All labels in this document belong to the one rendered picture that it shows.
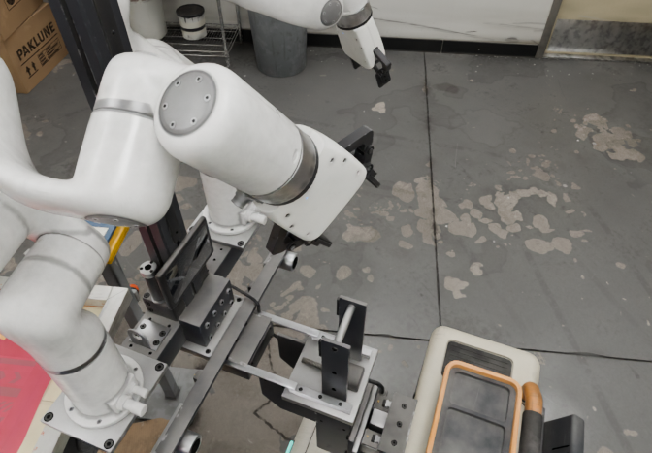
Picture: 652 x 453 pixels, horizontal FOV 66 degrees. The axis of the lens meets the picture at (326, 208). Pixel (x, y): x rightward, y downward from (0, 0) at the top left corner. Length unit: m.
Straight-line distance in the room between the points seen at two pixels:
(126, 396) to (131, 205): 0.55
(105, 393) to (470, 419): 0.64
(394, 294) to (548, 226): 0.96
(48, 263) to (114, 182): 0.35
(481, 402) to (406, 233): 1.67
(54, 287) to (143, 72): 0.38
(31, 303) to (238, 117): 0.43
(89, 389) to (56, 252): 0.23
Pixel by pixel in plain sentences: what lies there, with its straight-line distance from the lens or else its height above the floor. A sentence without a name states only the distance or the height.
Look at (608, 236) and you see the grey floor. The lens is 2.98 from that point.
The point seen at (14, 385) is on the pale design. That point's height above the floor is 0.95.
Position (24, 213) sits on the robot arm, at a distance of 0.73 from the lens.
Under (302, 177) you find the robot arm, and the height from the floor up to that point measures 1.66.
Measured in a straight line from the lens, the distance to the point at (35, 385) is 1.26.
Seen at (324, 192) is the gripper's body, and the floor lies 1.61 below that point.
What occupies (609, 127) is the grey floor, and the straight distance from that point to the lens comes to 3.77.
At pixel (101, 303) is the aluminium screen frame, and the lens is 1.29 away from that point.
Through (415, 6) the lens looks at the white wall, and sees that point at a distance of 4.04.
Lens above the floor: 1.95
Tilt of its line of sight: 46 degrees down
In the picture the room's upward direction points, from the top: straight up
